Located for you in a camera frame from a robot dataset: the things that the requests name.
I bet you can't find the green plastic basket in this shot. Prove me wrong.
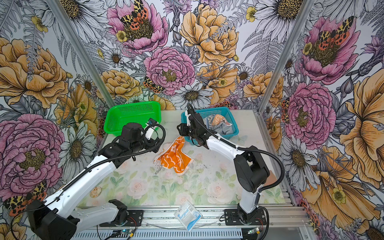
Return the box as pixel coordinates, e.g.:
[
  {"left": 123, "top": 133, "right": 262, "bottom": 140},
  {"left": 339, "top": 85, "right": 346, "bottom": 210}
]
[{"left": 104, "top": 101, "right": 162, "bottom": 137}]

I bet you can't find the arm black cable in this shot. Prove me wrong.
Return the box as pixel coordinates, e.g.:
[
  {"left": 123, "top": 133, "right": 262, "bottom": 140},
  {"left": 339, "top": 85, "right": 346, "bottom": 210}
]
[
  {"left": 186, "top": 103, "right": 285, "bottom": 193},
  {"left": 10, "top": 122, "right": 167, "bottom": 235}
]

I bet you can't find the teal plastic basket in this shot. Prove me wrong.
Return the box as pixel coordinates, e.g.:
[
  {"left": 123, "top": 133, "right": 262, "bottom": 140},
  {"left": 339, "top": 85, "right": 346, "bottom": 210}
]
[{"left": 176, "top": 105, "right": 239, "bottom": 148}]

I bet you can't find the orange white floral towel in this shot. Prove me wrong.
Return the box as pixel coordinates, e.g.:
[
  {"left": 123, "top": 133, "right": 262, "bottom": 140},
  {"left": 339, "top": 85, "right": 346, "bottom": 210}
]
[{"left": 154, "top": 136, "right": 194, "bottom": 176}]

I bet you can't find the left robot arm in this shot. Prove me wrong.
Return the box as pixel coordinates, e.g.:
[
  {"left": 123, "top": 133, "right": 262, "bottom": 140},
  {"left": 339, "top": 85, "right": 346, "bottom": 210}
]
[{"left": 26, "top": 119, "right": 166, "bottom": 240}]

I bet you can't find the aluminium front rail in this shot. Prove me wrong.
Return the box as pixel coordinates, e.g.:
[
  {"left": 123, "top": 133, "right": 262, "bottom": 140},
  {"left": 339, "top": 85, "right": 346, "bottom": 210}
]
[{"left": 53, "top": 205, "right": 313, "bottom": 230}]

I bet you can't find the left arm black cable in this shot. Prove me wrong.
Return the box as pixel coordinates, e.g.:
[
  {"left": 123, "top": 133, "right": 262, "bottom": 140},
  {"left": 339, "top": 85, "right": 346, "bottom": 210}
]
[{"left": 10, "top": 122, "right": 167, "bottom": 235}]

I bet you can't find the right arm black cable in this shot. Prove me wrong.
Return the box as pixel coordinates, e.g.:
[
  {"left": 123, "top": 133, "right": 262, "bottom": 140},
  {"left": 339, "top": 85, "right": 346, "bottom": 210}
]
[{"left": 186, "top": 103, "right": 285, "bottom": 193}]

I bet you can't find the grey patterned towel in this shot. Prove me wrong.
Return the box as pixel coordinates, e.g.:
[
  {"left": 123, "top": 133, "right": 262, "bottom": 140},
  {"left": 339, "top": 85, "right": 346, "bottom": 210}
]
[{"left": 203, "top": 114, "right": 234, "bottom": 136}]

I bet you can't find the left aluminium frame post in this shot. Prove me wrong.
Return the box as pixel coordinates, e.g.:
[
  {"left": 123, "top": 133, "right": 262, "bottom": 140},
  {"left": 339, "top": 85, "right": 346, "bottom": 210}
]
[{"left": 47, "top": 1, "right": 116, "bottom": 108}]

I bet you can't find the right aluminium frame post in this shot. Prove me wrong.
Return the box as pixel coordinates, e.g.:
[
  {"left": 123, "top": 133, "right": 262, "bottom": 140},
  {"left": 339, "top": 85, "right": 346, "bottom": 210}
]
[{"left": 257, "top": 0, "right": 315, "bottom": 115}]

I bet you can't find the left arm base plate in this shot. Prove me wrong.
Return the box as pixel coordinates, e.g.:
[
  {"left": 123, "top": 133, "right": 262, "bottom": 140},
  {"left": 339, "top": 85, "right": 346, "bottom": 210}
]
[{"left": 100, "top": 210, "right": 144, "bottom": 227}]

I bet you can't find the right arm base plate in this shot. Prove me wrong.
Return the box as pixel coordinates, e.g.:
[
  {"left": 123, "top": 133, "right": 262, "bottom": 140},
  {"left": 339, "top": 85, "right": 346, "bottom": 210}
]
[{"left": 224, "top": 208, "right": 267, "bottom": 226}]

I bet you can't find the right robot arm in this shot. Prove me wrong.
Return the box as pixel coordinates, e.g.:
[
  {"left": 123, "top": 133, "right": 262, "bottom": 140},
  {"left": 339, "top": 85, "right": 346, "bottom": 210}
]
[{"left": 177, "top": 106, "right": 270, "bottom": 225}]

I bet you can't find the aluminium frame post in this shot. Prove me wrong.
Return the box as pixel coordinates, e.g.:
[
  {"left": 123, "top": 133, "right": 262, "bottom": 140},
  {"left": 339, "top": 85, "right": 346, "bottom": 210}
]
[
  {"left": 257, "top": 0, "right": 315, "bottom": 115},
  {"left": 47, "top": 1, "right": 116, "bottom": 108}
]

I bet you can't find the white blue packet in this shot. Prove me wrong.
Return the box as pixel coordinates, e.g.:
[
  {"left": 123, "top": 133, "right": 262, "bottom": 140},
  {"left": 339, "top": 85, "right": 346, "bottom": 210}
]
[{"left": 174, "top": 200, "right": 202, "bottom": 232}]

